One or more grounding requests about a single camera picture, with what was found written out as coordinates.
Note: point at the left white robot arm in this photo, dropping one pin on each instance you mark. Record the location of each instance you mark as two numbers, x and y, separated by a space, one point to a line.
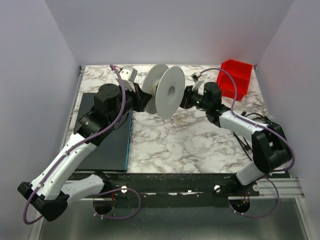
49 193

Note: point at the dark grey flat box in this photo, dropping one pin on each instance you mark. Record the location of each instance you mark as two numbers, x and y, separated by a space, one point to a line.
113 153

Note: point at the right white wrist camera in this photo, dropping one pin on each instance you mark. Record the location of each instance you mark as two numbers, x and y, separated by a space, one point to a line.
196 77

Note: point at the aluminium frame rail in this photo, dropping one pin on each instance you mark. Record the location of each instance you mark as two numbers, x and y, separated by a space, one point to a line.
276 184

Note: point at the red plastic bin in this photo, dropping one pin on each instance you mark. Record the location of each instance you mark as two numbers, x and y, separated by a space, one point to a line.
240 72

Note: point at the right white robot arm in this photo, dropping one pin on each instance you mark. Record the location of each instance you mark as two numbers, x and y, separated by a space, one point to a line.
268 142

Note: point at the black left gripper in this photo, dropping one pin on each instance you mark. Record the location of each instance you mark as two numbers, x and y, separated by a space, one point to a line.
139 97

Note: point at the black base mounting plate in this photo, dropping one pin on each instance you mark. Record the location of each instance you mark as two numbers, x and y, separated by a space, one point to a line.
173 190

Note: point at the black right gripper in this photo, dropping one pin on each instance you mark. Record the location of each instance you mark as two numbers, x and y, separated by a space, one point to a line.
188 97

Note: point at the white perforated cable spool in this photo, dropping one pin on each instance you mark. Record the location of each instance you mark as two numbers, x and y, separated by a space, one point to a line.
166 85

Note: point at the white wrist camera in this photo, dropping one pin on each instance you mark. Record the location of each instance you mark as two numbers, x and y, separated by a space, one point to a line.
196 77
128 76

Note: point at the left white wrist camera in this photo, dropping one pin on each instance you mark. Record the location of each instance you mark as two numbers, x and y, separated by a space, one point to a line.
128 76

